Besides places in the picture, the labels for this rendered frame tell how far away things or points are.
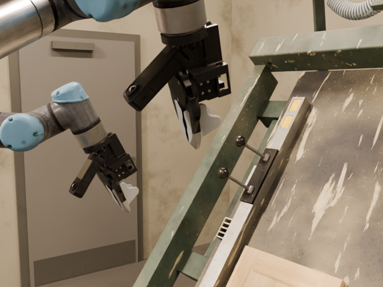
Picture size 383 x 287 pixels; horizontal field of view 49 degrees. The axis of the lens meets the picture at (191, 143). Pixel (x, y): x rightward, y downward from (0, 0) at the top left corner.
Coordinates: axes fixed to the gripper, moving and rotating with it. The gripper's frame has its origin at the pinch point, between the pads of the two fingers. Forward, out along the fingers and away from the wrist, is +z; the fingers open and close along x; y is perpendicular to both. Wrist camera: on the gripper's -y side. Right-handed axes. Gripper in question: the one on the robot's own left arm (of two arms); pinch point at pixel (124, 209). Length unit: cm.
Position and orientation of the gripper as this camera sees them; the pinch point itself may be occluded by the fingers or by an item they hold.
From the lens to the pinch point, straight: 114.8
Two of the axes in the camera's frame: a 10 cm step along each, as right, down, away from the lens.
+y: 7.5, -5.2, 4.1
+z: 3.9, 8.4, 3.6
